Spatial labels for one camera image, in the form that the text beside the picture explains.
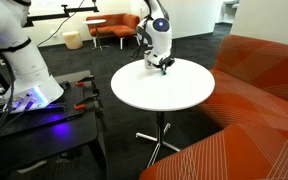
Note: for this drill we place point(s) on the round white table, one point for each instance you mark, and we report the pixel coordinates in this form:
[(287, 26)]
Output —
[(185, 84)]

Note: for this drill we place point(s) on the orange handled clamp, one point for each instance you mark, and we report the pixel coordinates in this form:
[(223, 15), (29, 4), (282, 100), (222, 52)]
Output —
[(87, 103), (84, 80)]

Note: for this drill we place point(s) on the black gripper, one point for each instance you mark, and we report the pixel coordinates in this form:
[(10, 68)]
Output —
[(165, 63)]

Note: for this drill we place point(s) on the orange patterned corner sofa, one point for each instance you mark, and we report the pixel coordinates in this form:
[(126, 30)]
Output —
[(250, 104)]

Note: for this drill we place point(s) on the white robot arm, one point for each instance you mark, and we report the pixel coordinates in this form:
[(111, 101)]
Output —
[(34, 87)]

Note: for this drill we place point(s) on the orange handled clamp rear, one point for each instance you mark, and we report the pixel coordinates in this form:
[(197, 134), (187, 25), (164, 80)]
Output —
[(84, 80)]

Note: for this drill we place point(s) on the black workbench table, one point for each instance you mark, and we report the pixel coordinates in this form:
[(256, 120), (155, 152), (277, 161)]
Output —
[(19, 151)]

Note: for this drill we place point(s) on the distant orange sofa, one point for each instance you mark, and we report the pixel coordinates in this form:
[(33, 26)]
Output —
[(122, 25)]

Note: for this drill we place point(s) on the distant small white table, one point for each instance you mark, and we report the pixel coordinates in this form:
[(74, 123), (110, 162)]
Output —
[(96, 40)]

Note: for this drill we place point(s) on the beige round stool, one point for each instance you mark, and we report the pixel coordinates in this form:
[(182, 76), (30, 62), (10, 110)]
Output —
[(73, 40)]

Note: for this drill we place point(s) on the orange handled clamp front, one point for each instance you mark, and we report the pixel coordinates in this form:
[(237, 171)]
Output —
[(87, 103)]

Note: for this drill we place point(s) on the white ceramic mug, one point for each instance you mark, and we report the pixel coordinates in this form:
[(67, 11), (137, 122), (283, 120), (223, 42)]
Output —
[(148, 65)]

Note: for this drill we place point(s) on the black overhead mounting rail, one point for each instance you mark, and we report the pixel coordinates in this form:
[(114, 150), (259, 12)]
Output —
[(65, 14)]

